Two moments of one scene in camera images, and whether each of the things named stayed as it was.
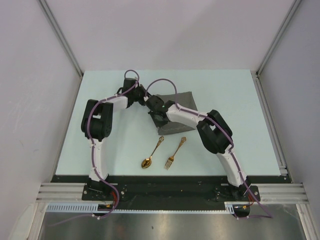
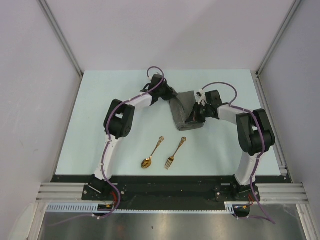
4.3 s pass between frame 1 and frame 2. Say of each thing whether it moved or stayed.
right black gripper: moved
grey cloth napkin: moved
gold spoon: stayed
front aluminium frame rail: stayed
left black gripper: moved
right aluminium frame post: stayed
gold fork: stayed
